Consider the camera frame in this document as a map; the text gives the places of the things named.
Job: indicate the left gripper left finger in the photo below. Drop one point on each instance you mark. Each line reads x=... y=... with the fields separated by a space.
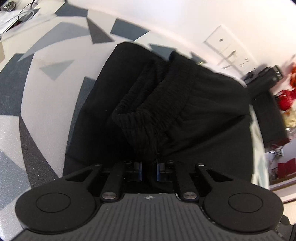
x=119 y=178

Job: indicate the white wall socket panel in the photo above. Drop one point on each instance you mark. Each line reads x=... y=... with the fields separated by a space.
x=223 y=42

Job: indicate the black water bottle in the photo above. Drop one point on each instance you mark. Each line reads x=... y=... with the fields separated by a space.
x=263 y=80

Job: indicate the geometric pattern tablecloth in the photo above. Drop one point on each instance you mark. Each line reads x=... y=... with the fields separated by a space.
x=49 y=64

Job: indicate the red flower vase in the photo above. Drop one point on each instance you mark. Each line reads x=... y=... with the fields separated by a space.
x=285 y=99

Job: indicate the black hooded sweatshirt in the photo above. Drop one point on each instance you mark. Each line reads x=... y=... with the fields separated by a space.
x=145 y=109

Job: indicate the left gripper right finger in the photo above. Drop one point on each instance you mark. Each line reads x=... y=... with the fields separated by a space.
x=175 y=176

